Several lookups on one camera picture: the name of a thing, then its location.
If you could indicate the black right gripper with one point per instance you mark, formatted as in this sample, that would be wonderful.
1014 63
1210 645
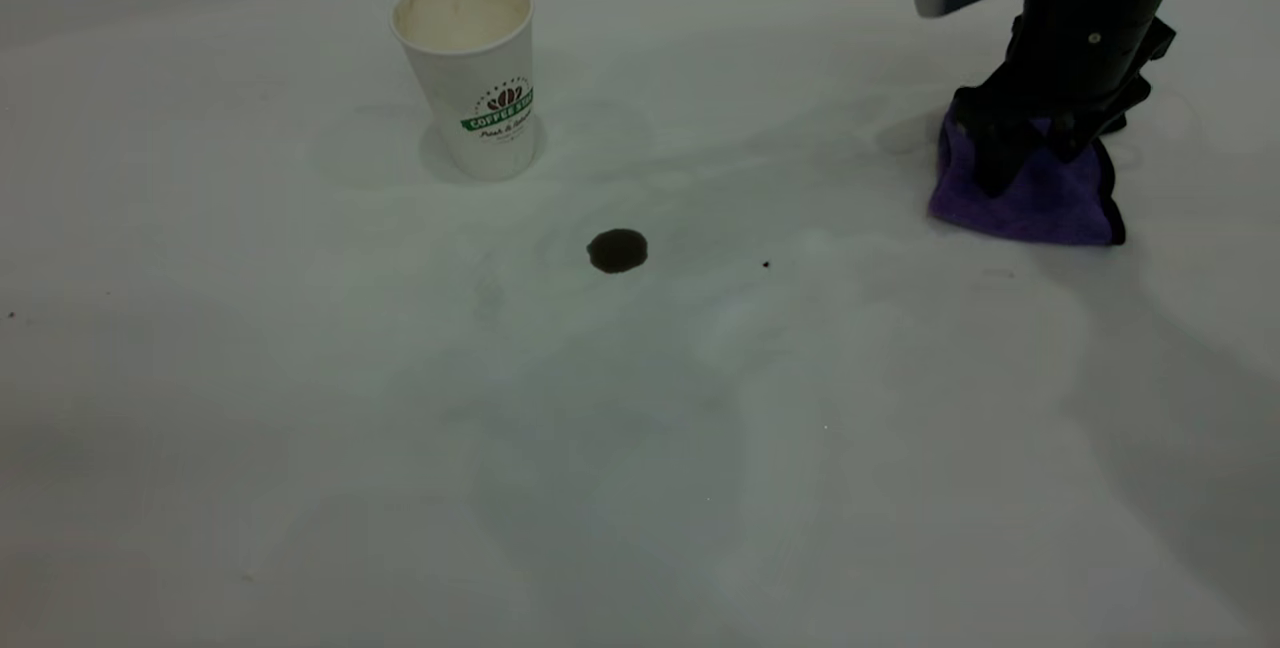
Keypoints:
1090 38

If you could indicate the purple microfiber cloth black trim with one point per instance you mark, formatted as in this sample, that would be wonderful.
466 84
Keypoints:
1050 203

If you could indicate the white paper coffee cup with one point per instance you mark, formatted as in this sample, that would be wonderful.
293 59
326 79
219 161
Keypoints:
470 98

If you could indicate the dark coffee spill stain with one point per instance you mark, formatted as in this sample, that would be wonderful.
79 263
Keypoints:
617 252

